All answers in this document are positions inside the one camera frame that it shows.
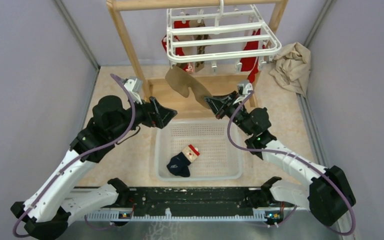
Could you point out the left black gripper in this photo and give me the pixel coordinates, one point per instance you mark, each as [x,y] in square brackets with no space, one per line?
[155,114]

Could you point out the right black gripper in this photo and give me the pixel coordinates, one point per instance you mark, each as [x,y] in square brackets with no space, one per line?
[218,102]

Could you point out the tan brown sock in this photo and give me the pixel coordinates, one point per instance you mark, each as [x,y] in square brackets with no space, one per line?
[182,82]

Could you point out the white plastic basket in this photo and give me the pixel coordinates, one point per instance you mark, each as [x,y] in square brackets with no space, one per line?
[218,159]

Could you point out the navy santa sock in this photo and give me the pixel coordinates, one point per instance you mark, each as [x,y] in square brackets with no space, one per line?
[179,164]

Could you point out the white clip drying hanger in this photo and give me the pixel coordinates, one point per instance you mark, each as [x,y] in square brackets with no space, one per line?
[213,34]

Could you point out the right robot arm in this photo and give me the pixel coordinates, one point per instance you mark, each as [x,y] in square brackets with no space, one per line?
[324,191]

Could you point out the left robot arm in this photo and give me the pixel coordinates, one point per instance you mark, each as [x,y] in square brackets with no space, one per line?
[48,213]

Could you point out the wooden hanger stand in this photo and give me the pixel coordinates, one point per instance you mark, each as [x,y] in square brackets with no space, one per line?
[221,82]

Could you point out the pink clothespin clip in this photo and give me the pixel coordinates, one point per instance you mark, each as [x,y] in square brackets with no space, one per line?
[190,69]

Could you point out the beige crumpled cloth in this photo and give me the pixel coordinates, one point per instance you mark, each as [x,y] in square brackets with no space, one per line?
[292,68]

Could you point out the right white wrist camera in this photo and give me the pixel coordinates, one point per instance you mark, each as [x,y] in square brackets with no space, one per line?
[244,87]

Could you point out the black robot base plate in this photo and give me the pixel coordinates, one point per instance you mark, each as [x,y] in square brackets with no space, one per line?
[192,204]

